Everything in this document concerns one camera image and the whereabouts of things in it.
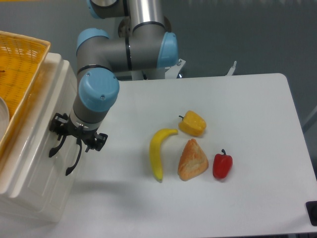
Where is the white plate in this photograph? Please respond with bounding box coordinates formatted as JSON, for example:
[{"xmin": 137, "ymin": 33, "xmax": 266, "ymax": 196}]
[{"xmin": 0, "ymin": 98, "xmax": 10, "ymax": 140}]

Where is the yellow banana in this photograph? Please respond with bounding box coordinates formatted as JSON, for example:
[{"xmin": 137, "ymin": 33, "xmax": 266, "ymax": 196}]
[{"xmin": 149, "ymin": 128, "xmax": 178, "ymax": 182}]

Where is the red bell pepper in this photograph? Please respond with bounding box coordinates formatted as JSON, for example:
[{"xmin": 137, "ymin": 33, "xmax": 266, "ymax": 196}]
[{"xmin": 212, "ymin": 149, "xmax": 233, "ymax": 179}]

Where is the white drawer cabinet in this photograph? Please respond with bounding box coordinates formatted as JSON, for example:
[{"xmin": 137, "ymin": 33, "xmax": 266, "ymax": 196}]
[{"xmin": 0, "ymin": 53, "xmax": 78, "ymax": 222}]

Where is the yellow bell pepper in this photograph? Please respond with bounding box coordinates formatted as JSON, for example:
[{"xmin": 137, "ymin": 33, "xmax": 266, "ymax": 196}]
[{"xmin": 178, "ymin": 111, "xmax": 207, "ymax": 137}]

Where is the yellow wicker basket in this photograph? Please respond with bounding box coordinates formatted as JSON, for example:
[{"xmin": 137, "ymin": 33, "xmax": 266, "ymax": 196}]
[{"xmin": 0, "ymin": 31, "xmax": 51, "ymax": 154}]

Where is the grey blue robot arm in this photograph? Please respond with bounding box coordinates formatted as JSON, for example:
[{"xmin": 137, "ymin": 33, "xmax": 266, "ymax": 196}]
[{"xmin": 49, "ymin": 0, "xmax": 178, "ymax": 151}]

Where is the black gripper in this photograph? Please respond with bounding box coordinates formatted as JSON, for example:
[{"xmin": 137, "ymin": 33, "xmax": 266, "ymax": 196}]
[{"xmin": 49, "ymin": 113, "xmax": 108, "ymax": 152}]

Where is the orange bread wedge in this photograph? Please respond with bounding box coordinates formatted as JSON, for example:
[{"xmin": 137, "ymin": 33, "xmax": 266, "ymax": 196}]
[{"xmin": 178, "ymin": 138, "xmax": 209, "ymax": 181}]

